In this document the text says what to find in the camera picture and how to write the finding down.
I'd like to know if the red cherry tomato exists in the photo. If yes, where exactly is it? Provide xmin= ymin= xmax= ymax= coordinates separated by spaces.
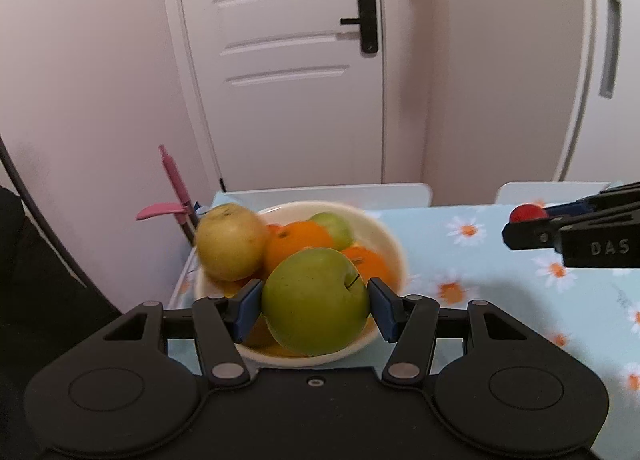
xmin=509 ymin=203 xmax=549 ymax=223

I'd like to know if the orange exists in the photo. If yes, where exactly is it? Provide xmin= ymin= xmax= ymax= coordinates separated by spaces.
xmin=342 ymin=246 xmax=397 ymax=290
xmin=264 ymin=220 xmax=333 ymax=274

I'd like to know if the yellow pear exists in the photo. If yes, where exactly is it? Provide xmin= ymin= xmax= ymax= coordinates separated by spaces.
xmin=195 ymin=203 xmax=270 ymax=281

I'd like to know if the green apple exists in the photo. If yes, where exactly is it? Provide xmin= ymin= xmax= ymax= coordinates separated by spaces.
xmin=262 ymin=248 xmax=370 ymax=356
xmin=309 ymin=212 xmax=354 ymax=251

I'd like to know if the small tangerine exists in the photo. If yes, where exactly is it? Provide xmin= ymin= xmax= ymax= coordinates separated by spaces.
xmin=267 ymin=224 xmax=282 ymax=235
xmin=242 ymin=315 xmax=277 ymax=348

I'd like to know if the white chair back right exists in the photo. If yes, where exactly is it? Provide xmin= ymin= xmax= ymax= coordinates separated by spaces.
xmin=495 ymin=182 xmax=608 ymax=206

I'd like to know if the white chair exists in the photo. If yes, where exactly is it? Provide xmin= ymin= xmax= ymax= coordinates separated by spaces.
xmin=212 ymin=183 xmax=433 ymax=211
xmin=495 ymin=182 xmax=608 ymax=206

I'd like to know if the cream duck plate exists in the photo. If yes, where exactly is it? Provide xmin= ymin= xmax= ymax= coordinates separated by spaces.
xmin=194 ymin=200 xmax=409 ymax=368

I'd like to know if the white chair back left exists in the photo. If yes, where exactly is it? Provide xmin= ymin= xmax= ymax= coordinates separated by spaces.
xmin=212 ymin=183 xmax=433 ymax=211

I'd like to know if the pink handled tool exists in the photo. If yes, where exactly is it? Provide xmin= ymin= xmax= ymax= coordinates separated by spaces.
xmin=135 ymin=144 xmax=199 ymax=246

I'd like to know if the black door handle lock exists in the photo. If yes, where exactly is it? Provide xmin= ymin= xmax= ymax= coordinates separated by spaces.
xmin=340 ymin=0 xmax=378 ymax=55

